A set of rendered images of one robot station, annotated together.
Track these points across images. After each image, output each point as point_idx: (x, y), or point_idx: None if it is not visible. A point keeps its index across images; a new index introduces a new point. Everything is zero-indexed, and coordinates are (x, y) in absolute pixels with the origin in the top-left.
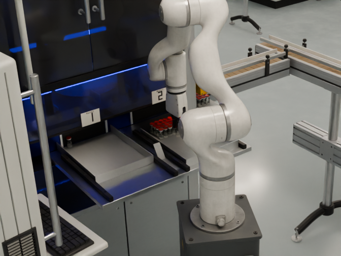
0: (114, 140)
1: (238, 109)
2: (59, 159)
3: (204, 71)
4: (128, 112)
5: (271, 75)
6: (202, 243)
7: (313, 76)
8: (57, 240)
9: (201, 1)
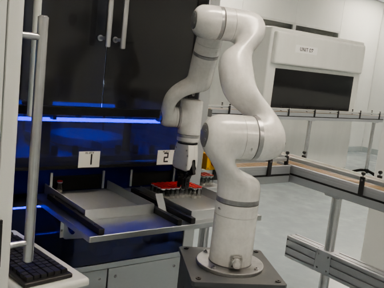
0: (110, 194)
1: (273, 120)
2: (45, 199)
3: (238, 76)
4: (130, 166)
5: (272, 176)
6: (212, 284)
7: (314, 182)
8: (26, 252)
9: (239, 12)
